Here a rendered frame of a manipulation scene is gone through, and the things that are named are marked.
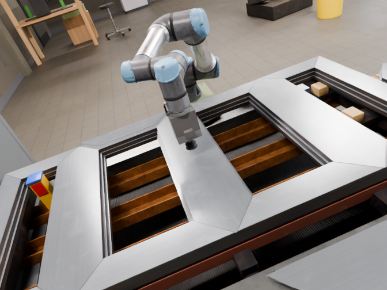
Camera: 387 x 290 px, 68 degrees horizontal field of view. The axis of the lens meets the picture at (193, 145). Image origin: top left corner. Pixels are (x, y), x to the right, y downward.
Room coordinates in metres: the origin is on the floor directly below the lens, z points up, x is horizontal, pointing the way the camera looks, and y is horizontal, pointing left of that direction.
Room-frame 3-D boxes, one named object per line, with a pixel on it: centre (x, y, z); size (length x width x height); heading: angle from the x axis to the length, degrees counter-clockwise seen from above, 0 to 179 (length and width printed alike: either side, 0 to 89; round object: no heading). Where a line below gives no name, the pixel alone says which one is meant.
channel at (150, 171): (1.05, 0.03, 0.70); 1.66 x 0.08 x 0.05; 97
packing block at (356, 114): (0.85, -0.61, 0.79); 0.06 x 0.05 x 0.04; 7
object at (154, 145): (1.36, -0.13, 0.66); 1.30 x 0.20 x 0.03; 97
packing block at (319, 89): (1.11, -0.62, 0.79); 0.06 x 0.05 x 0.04; 7
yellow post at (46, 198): (0.97, 0.64, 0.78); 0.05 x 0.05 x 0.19; 7
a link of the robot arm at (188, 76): (1.60, -0.08, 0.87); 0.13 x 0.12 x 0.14; 73
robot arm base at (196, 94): (1.61, -0.07, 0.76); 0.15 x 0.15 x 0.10
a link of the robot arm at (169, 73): (0.83, 0.01, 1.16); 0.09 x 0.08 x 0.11; 163
